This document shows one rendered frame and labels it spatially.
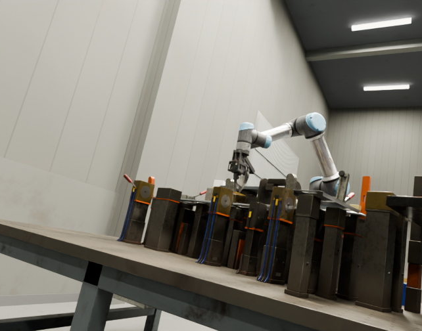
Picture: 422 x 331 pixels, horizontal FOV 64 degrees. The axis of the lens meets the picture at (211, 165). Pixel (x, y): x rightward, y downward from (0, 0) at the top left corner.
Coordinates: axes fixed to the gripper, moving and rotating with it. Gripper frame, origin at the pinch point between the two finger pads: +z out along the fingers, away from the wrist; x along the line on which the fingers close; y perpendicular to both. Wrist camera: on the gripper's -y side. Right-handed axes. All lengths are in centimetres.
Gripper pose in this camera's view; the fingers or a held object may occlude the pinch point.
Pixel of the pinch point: (238, 190)
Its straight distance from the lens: 174.5
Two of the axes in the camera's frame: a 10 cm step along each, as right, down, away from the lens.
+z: -1.8, 9.6, -1.9
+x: 7.0, -0.2, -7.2
